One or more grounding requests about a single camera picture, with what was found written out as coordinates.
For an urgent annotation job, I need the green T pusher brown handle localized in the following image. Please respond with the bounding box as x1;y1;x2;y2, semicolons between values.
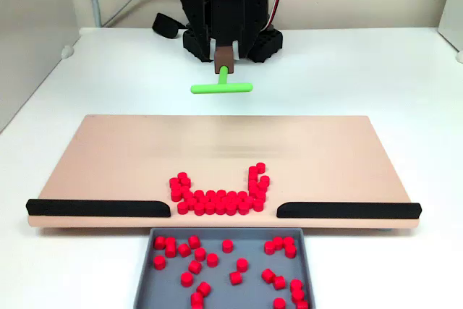
190;46;253;96

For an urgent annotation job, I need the black table clamp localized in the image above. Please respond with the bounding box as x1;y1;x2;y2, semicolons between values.
151;12;182;40

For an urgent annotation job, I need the beige flat board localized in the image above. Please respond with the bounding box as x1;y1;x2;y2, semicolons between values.
27;114;422;232

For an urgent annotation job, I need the grey rectangular tray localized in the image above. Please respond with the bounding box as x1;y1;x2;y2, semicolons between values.
133;227;319;309

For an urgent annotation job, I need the black foam rail strip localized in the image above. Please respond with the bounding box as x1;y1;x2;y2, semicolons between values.
276;201;422;219
25;198;171;219

